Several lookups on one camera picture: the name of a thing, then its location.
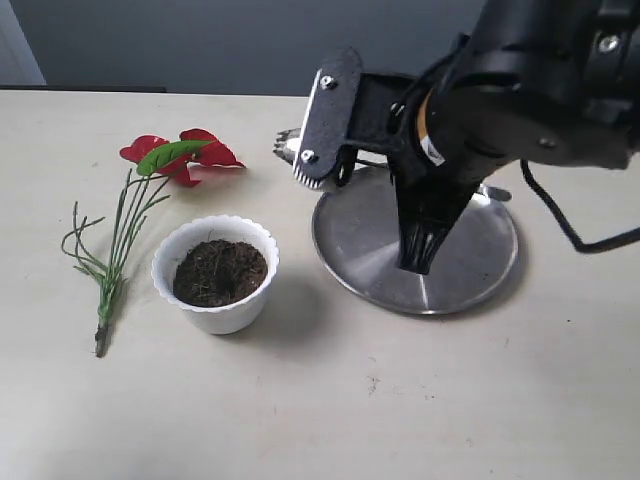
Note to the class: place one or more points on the round stainless steel plate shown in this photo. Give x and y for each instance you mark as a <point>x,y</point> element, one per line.
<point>355,232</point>

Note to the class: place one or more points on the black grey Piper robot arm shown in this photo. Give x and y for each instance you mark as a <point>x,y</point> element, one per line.
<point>554,83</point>

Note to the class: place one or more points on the dark potting soil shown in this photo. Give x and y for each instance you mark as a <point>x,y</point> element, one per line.
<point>217,273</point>

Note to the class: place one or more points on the artificial red anthurium plant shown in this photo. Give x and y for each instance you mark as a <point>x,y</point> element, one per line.
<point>157,162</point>

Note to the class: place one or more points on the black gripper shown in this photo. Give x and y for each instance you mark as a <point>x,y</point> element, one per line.
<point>455,124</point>

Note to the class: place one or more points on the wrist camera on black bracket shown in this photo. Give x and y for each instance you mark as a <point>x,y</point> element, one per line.
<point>348,110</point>

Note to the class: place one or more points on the stainless steel spoon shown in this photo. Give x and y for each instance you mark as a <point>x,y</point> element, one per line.
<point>287,146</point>

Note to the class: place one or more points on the white scalloped flower pot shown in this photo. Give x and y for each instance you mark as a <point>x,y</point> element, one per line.
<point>173,249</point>

